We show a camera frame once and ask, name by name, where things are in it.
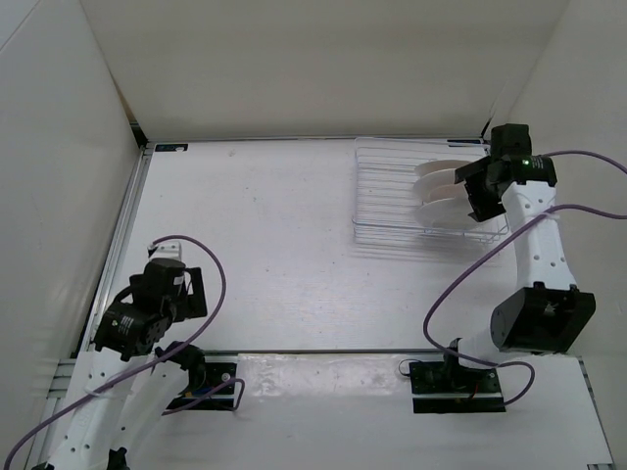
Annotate orange patterned glass plate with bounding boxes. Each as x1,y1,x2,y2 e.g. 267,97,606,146
413,198,478,230

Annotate white wire dish rack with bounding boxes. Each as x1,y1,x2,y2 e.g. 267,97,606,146
353,137,508,246

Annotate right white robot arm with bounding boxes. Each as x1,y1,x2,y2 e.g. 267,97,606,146
440,156,596,392

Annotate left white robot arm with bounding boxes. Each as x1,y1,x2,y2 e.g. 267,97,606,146
39,258,208,469

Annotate front white plate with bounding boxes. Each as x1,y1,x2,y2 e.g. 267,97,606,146
412,169,466,204

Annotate white plate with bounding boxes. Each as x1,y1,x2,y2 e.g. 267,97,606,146
414,160,469,177
412,169,466,204

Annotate right blue corner label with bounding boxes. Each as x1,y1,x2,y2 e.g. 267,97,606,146
447,139,485,147

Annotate blue corner label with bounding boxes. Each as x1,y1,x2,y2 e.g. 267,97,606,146
447,139,485,147
154,143,188,153

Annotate rear white plate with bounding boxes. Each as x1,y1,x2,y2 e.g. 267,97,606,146
414,160,469,177

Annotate left blue corner label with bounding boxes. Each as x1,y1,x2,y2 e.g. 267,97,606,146
154,143,188,153

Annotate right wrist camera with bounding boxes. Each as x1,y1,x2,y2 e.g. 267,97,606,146
490,123,532,160

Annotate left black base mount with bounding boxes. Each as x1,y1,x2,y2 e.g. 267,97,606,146
167,355,240,411

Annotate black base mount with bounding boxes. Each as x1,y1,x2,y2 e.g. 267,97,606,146
167,355,240,411
398,358,506,414

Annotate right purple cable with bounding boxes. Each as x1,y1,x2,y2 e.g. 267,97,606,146
423,149,627,407

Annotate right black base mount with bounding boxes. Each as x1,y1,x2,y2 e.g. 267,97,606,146
398,358,506,414

